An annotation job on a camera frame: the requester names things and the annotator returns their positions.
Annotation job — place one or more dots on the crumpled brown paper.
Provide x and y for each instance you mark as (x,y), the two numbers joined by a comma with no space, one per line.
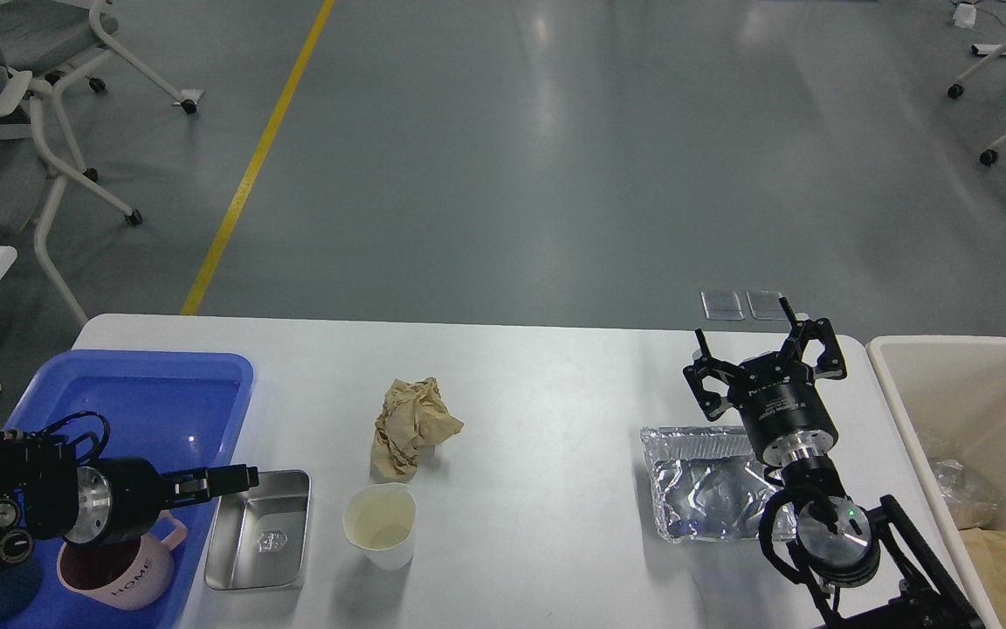
(413,416)

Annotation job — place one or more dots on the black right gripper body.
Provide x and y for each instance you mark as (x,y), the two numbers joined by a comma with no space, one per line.
(781,409)

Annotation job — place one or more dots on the blue plastic tray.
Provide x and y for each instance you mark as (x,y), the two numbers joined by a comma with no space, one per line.
(178,410)

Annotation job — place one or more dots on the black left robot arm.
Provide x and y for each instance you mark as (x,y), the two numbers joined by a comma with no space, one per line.
(53,485)

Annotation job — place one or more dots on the floor outlet cover right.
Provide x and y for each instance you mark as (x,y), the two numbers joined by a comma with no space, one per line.
(766,305)

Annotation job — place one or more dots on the floor outlet cover left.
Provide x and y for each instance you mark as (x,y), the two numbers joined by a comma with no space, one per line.
(722,305)

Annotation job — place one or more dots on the aluminium foil container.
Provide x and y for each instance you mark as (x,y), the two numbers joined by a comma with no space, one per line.
(706,485)

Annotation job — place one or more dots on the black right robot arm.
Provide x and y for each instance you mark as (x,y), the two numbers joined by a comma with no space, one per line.
(811,530)

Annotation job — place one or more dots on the pink mug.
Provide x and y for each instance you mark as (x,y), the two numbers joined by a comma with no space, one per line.
(127,575)

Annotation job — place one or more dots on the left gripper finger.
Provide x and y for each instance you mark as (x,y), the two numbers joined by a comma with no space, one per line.
(221,481)
(184,499)

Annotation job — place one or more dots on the white plastic bin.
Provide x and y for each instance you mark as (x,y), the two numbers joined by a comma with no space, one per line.
(950,387)

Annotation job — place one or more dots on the floor outlet cover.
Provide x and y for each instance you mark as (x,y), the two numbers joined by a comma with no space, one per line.
(766,305)
(722,305)

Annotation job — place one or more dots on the stainless steel rectangular tray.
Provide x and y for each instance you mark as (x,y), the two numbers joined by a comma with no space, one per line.
(259,535)

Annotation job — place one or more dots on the white paper cup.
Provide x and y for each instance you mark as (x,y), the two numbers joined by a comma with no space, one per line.
(380,521)

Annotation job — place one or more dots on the dark blue mug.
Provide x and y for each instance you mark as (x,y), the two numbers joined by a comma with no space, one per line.
(18,588)

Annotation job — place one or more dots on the grey office chair far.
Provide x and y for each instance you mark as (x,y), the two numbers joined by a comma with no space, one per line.
(45,36)

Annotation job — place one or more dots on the clear plastic bag in bin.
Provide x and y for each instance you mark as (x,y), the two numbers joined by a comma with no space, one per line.
(973,501)

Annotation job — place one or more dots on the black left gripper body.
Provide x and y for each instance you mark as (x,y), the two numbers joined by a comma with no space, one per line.
(119,501)

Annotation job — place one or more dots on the white power adapter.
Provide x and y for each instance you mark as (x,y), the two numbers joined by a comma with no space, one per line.
(964,16)

